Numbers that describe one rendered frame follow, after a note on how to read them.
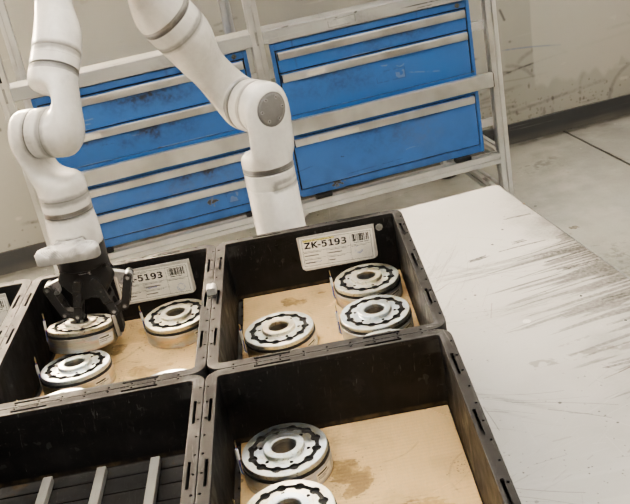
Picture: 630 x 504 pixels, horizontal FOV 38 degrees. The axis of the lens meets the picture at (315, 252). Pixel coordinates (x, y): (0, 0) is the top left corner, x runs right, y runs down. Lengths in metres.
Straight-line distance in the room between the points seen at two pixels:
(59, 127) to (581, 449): 0.82
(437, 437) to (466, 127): 2.43
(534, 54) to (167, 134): 1.96
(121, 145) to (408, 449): 2.25
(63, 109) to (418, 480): 0.68
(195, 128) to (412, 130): 0.78
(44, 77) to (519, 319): 0.85
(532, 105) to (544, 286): 2.89
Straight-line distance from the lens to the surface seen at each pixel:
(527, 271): 1.75
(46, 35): 1.37
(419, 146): 3.42
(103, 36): 3.99
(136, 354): 1.44
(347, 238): 1.48
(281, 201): 1.64
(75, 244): 1.34
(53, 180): 1.35
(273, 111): 1.59
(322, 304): 1.45
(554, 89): 4.57
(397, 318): 1.31
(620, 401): 1.39
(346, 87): 3.28
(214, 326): 1.24
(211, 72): 1.59
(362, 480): 1.08
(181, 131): 3.20
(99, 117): 3.17
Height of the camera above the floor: 1.49
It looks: 24 degrees down
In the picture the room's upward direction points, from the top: 11 degrees counter-clockwise
